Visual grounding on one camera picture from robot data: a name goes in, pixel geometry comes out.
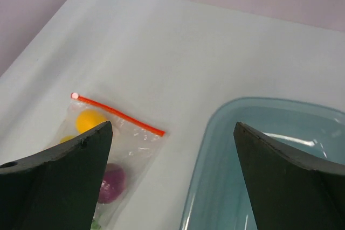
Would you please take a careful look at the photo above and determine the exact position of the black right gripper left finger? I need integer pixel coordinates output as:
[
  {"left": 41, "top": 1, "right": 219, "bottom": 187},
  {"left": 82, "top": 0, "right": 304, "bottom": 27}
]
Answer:
[{"left": 1, "top": 121, "right": 113, "bottom": 229}]

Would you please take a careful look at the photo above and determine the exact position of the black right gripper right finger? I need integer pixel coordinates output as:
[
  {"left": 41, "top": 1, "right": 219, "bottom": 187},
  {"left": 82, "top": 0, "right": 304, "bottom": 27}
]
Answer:
[{"left": 233, "top": 122, "right": 344, "bottom": 229}]

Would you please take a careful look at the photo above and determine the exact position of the purple onion toy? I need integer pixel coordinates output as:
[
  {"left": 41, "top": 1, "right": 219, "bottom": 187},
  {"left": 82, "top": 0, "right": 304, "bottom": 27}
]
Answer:
[{"left": 98, "top": 163, "right": 127, "bottom": 204}]

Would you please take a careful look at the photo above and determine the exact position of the yellow lemon toy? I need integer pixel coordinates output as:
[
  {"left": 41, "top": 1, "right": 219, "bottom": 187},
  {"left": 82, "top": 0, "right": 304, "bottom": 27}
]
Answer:
[{"left": 75, "top": 109, "right": 107, "bottom": 134}]

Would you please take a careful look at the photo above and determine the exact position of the clear zip bag orange zipper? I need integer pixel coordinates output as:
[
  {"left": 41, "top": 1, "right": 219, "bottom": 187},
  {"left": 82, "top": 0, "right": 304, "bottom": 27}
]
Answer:
[{"left": 52, "top": 93, "right": 166, "bottom": 229}]

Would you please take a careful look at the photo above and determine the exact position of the red dragon fruit toy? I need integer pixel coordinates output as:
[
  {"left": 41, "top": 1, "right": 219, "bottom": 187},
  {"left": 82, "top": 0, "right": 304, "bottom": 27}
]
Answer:
[{"left": 91, "top": 218, "right": 101, "bottom": 230}]

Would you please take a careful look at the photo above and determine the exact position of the teal plastic fruit tray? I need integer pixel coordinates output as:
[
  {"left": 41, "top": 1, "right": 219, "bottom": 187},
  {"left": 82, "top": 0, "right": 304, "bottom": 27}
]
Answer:
[{"left": 180, "top": 97, "right": 344, "bottom": 229}]

